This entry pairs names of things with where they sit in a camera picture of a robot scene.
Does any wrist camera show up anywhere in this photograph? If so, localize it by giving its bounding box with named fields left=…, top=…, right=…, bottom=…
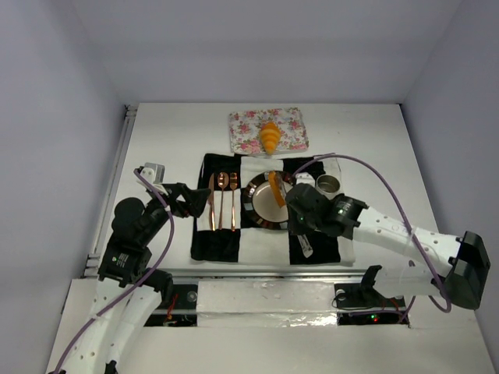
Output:
left=295, top=172, right=316, bottom=188
left=139, top=162, right=165, bottom=185

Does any dark rimmed beige plate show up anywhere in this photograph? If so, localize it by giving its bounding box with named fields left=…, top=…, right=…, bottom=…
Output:
left=241, top=171, right=288, bottom=231

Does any yellow bread slice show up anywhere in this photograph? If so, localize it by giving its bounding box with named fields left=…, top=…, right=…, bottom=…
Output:
left=268, top=171, right=286, bottom=208

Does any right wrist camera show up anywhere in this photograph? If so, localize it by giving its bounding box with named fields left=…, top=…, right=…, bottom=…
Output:
left=295, top=172, right=316, bottom=188

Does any aluminium frame rail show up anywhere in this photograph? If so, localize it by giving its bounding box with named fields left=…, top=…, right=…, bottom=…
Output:
left=81, top=104, right=138, bottom=278

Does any black white checkered cloth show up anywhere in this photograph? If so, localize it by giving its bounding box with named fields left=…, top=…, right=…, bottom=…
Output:
left=190, top=153, right=356, bottom=267

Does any white steel cup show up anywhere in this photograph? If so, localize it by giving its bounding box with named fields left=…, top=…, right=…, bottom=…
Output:
left=315, top=174, right=341, bottom=199

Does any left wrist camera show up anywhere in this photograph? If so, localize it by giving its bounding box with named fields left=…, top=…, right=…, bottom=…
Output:
left=139, top=162, right=165, bottom=185

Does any copper table knife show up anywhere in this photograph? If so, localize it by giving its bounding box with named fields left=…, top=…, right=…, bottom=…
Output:
left=208, top=174, right=216, bottom=231

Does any orange striped croissant bread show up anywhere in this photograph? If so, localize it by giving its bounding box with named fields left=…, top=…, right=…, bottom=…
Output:
left=259, top=122, right=281, bottom=155

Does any copper spoon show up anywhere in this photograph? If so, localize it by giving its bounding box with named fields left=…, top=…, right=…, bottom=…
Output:
left=218, top=172, right=229, bottom=230

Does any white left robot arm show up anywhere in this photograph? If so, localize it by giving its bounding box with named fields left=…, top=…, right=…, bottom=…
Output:
left=54, top=183, right=211, bottom=373

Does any copper fork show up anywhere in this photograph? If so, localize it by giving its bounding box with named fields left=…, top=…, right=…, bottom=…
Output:
left=229, top=172, right=238, bottom=232

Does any floral rectangular tray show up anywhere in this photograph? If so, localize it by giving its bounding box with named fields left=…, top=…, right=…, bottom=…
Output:
left=228, top=107, right=309, bottom=156

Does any white foil covered block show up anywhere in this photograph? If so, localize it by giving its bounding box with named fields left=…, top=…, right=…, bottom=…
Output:
left=196, top=280, right=338, bottom=328

